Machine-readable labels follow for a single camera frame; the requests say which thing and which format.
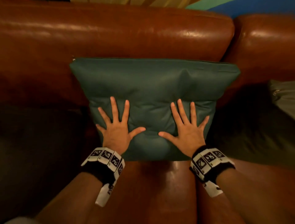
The person's right hand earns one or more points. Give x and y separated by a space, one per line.
190 136

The person's left hand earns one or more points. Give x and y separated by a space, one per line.
116 136

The teal cushion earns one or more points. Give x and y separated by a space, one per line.
152 85

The grey cushion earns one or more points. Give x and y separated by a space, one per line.
258 133
39 157

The brown leather sofa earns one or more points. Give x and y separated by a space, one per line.
138 30

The person's left forearm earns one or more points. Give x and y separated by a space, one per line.
71 200

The person's right forearm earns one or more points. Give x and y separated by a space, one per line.
251 198

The person's light shirt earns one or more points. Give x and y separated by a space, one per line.
20 221

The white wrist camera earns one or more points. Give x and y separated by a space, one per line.
212 189
106 192

